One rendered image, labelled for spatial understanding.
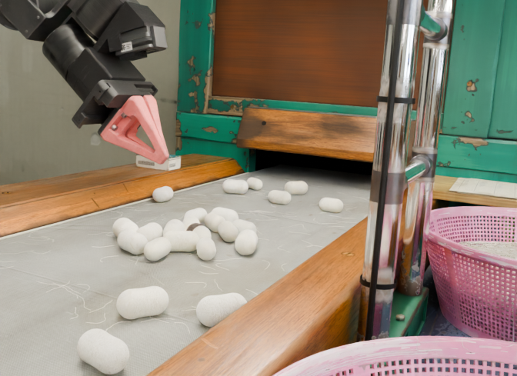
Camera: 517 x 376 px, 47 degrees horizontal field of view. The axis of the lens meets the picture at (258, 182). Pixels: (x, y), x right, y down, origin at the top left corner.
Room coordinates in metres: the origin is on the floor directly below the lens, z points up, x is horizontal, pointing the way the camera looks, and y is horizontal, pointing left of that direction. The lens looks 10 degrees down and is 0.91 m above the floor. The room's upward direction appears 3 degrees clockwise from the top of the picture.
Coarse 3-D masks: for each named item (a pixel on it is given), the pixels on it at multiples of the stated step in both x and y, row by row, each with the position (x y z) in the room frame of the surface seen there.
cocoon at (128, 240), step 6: (120, 234) 0.54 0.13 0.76; (126, 234) 0.53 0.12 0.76; (132, 234) 0.53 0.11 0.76; (138, 234) 0.53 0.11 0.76; (120, 240) 0.53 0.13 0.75; (126, 240) 0.53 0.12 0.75; (132, 240) 0.52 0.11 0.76; (138, 240) 0.52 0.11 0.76; (144, 240) 0.53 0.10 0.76; (120, 246) 0.54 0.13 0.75; (126, 246) 0.53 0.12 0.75; (132, 246) 0.52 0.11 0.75; (138, 246) 0.52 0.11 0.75; (144, 246) 0.53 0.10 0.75; (132, 252) 0.52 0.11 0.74; (138, 252) 0.52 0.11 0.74
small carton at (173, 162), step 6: (138, 156) 0.90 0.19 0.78; (174, 156) 0.89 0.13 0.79; (180, 156) 0.91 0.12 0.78; (138, 162) 0.90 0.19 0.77; (144, 162) 0.89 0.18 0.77; (150, 162) 0.89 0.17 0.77; (168, 162) 0.88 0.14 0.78; (174, 162) 0.89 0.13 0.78; (180, 162) 0.91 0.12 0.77; (156, 168) 0.88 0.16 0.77; (162, 168) 0.88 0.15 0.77; (168, 168) 0.88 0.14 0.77; (174, 168) 0.89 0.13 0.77
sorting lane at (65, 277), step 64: (192, 192) 0.85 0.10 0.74; (256, 192) 0.87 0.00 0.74; (320, 192) 0.91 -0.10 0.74; (0, 256) 0.50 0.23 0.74; (64, 256) 0.51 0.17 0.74; (128, 256) 0.52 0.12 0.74; (192, 256) 0.54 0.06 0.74; (256, 256) 0.55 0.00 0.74; (0, 320) 0.37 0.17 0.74; (64, 320) 0.38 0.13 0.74; (128, 320) 0.38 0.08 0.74; (192, 320) 0.39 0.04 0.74
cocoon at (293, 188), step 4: (288, 184) 0.87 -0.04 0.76; (292, 184) 0.87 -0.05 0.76; (296, 184) 0.87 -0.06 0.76; (300, 184) 0.87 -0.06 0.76; (304, 184) 0.87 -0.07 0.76; (288, 188) 0.86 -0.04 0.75; (292, 188) 0.86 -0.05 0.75; (296, 188) 0.87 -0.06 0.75; (300, 188) 0.87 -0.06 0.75; (304, 188) 0.87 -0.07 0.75; (292, 192) 0.86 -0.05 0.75; (296, 192) 0.87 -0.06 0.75; (300, 192) 0.87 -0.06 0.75; (304, 192) 0.87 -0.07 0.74
